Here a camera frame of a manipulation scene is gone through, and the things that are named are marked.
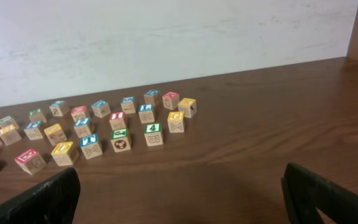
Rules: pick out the blue 2 block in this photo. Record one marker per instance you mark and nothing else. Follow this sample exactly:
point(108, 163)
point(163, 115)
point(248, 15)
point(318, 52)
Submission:
point(84, 127)

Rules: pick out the yellow O block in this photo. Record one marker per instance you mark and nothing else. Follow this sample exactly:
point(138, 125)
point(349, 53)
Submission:
point(65, 154)

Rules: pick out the yellow block right cluster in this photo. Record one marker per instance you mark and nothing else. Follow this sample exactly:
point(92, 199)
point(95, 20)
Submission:
point(9, 135)

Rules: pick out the blue D block far right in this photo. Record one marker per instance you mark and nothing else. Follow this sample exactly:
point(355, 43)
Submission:
point(152, 97)

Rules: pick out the red E block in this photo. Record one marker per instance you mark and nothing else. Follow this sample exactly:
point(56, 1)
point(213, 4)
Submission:
point(31, 161)

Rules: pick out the green Z block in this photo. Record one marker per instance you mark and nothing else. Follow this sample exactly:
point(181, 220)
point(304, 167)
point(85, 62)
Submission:
point(37, 115)

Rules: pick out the red I block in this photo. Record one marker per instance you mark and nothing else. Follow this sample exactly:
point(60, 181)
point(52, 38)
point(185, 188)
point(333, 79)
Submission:
point(117, 120)

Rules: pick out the blue T block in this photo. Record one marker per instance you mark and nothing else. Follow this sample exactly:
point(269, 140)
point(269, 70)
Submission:
point(91, 147)

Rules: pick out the blue S block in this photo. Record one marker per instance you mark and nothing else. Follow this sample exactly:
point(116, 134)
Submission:
point(128, 105)

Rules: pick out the yellow G block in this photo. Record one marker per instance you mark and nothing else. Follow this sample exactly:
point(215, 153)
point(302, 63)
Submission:
point(175, 122)

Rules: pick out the blue block top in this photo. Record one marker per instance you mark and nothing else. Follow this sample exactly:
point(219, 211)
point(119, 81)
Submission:
point(59, 108)

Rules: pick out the green J block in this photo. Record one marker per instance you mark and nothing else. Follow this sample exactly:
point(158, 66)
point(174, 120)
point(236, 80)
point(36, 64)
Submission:
point(121, 140)

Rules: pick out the blue d block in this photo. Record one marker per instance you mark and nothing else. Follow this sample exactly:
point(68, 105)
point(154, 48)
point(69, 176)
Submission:
point(101, 108)
point(152, 97)

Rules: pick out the blue L block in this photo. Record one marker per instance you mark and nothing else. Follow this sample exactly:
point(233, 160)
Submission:
point(146, 113)

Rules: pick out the red M block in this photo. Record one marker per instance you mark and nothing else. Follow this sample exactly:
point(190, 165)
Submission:
point(171, 100)

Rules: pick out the green 4 block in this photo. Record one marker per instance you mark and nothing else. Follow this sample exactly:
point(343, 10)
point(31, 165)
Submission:
point(153, 134)

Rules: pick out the blue P block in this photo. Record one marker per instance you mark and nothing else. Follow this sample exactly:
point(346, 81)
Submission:
point(34, 130)

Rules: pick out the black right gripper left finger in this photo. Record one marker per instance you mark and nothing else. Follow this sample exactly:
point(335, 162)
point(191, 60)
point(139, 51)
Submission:
point(51, 201)

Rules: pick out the yellow block centre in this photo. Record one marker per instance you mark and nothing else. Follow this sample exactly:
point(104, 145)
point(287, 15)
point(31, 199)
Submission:
point(55, 134)

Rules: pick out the yellow K block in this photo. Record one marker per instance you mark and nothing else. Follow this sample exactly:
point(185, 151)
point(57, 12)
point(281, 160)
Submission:
point(188, 106)

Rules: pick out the green 7 block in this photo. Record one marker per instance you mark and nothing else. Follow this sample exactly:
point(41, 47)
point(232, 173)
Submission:
point(7, 121)

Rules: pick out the red U block upper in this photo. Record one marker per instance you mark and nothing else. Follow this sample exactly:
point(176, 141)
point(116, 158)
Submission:
point(79, 113)

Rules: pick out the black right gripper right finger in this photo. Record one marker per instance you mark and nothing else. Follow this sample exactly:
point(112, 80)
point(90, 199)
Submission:
point(306, 193)

